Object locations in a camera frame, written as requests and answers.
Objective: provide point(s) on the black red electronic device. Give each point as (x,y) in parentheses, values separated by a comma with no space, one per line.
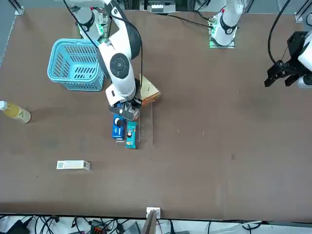
(97,228)

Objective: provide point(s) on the orange juice bottle white cap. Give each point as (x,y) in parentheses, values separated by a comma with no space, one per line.
(17,112)

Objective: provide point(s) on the white power strip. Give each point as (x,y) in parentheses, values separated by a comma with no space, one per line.
(156,6)

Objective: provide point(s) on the clear acrylic display shelf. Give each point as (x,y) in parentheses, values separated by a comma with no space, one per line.
(146,126)

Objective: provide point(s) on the light blue plastic basket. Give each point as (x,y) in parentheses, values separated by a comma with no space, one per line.
(73,84)

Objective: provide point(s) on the blue cookie box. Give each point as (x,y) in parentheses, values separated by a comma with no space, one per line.
(118,130)

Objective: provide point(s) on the aluminium camera post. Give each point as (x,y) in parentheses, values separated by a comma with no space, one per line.
(152,219)

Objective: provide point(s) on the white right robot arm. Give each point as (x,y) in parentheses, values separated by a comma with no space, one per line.
(119,64)

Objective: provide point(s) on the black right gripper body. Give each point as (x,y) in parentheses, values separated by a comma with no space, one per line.
(126,111)

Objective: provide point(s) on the triangular packed sandwich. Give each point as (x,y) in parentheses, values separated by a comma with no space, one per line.
(151,91)

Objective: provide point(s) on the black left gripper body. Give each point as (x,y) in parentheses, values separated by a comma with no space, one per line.
(296,44)

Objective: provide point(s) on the aluminium corner bracket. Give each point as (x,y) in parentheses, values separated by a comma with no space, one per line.
(302,13)
(19,8)

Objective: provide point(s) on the teal snack packet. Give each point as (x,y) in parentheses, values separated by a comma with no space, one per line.
(130,135)

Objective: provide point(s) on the white orange carton box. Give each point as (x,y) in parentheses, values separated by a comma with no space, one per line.
(70,165)

